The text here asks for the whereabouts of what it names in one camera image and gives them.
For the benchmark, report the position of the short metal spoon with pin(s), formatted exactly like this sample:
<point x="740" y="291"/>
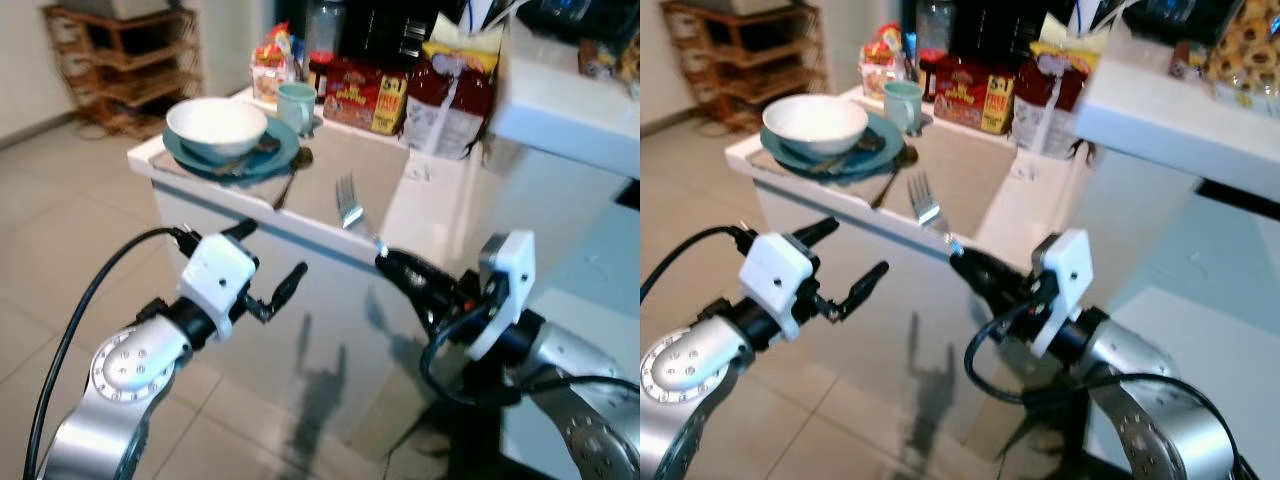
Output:
<point x="858" y="148"/>
<point x="255" y="152"/>

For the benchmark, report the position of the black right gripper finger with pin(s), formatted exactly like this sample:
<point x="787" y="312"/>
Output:
<point x="982" y="260"/>
<point x="416" y="288"/>
<point x="990" y="284"/>
<point x="408" y="264"/>

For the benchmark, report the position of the long metal spoon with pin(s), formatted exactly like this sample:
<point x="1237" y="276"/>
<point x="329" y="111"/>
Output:
<point x="905" y="157"/>
<point x="299" y="158"/>

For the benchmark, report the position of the silver metal fork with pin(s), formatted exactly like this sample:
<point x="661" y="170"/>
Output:
<point x="924" y="205"/>
<point x="350" y="208"/>

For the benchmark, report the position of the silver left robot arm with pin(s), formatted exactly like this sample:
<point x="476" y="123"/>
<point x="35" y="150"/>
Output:
<point x="680" y="385"/>
<point x="120" y="375"/>

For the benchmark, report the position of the black kitchen appliance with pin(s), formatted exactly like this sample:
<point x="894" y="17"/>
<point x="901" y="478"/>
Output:
<point x="1000" y="28"/>
<point x="390" y="30"/>

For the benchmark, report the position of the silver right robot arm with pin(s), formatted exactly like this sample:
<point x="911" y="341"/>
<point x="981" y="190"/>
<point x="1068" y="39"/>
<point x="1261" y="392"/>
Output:
<point x="1160" y="410"/>
<point x="585" y="415"/>

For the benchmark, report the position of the yellow and red snack pack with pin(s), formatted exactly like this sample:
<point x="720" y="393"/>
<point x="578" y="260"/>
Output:
<point x="880" y="62"/>
<point x="272" y="65"/>

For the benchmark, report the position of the clear glass jar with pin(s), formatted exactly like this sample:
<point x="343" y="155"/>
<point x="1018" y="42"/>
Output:
<point x="324" y="28"/>
<point x="934" y="25"/>

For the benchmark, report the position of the wooden shelf rack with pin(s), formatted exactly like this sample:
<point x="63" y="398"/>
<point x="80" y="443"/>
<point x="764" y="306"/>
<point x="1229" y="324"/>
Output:
<point x="745" y="55"/>
<point x="125" y="60"/>

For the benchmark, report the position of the red and yellow food box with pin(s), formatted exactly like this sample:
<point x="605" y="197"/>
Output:
<point x="972" y="100"/>
<point x="365" y="100"/>

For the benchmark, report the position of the red and white food bag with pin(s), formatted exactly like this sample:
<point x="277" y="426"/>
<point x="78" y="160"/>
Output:
<point x="1050" y="105"/>
<point x="450" y="100"/>

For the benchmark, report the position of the teal ceramic mug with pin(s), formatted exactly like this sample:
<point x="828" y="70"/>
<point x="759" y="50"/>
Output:
<point x="902" y="105"/>
<point x="296" y="108"/>

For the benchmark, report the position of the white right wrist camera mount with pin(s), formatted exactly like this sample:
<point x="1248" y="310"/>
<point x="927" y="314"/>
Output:
<point x="505" y="280"/>
<point x="1065" y="280"/>

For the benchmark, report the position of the teal ceramic plate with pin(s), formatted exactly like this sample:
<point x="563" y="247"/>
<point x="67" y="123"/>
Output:
<point x="880" y="148"/>
<point x="280" y="150"/>

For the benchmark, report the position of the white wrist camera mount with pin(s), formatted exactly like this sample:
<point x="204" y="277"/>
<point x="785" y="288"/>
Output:
<point x="505" y="280"/>
<point x="1065" y="280"/>
<point x="215" y="275"/>
<point x="780" y="270"/>

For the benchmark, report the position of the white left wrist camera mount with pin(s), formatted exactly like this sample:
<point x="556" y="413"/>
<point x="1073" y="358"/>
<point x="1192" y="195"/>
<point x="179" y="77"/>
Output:
<point x="215" y="275"/>
<point x="780" y="270"/>

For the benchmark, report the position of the white ceramic bowl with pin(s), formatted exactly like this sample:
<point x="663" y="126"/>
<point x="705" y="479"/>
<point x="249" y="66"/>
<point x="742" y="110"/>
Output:
<point x="215" y="125"/>
<point x="815" y="122"/>

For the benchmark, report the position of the beige placemat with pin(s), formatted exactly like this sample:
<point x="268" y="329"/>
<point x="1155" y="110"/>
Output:
<point x="975" y="165"/>
<point x="370" y="165"/>

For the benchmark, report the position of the clear bag of cookies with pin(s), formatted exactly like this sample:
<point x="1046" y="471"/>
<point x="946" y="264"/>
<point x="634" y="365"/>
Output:
<point x="1245" y="45"/>
<point x="630" y="60"/>

